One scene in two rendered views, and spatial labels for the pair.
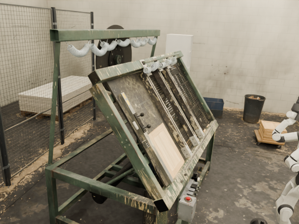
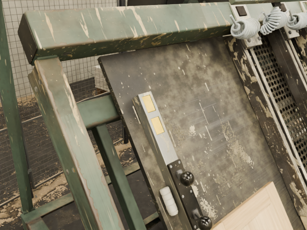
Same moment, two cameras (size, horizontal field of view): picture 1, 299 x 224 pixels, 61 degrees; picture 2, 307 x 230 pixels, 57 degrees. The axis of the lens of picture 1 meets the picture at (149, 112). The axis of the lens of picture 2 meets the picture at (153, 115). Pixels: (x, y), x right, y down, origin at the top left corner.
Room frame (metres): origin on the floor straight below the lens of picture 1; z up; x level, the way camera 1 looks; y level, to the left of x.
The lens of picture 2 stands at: (1.56, -0.10, 1.97)
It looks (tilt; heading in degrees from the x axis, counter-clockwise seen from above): 25 degrees down; 25
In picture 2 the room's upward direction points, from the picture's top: 1 degrees clockwise
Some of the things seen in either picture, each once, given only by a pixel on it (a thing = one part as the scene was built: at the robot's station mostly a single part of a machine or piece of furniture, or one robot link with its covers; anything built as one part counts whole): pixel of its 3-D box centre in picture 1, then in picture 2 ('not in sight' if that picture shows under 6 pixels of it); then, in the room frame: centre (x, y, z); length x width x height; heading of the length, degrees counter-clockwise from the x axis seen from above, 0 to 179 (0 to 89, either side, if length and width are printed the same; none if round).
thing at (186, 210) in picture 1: (187, 208); not in sight; (1.75, -0.36, 0.84); 0.12 x 0.12 x 0.18; 66
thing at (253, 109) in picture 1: (252, 108); not in sight; (6.30, -2.66, 0.33); 0.52 x 0.51 x 0.65; 167
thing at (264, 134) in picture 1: (268, 133); not in sight; (5.00, -2.55, 0.20); 0.61 x 0.53 x 0.40; 167
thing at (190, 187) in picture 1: (191, 192); not in sight; (2.19, -0.47, 0.69); 0.50 x 0.14 x 0.24; 156
